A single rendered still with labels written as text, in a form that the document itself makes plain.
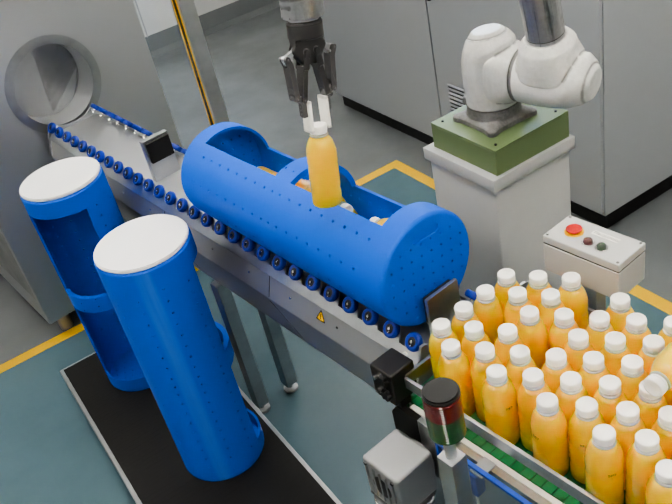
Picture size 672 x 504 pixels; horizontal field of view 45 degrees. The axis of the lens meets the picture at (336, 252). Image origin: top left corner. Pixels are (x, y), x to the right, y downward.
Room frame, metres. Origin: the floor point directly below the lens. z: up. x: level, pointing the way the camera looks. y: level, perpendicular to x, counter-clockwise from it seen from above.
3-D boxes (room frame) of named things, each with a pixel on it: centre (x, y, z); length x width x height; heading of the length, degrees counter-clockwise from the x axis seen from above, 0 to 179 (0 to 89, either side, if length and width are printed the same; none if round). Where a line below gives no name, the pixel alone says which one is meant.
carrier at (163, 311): (2.01, 0.53, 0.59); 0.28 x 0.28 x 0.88
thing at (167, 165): (2.59, 0.51, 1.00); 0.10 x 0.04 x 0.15; 123
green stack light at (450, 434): (0.95, -0.11, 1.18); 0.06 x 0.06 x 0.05
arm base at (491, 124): (2.17, -0.54, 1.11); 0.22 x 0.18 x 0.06; 25
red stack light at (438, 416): (0.95, -0.11, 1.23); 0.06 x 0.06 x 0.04
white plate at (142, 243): (2.01, 0.53, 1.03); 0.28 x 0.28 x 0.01
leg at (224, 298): (2.31, 0.41, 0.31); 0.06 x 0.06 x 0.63; 33
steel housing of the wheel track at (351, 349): (2.35, 0.36, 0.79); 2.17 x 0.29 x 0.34; 33
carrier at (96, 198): (2.55, 0.85, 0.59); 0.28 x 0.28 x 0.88
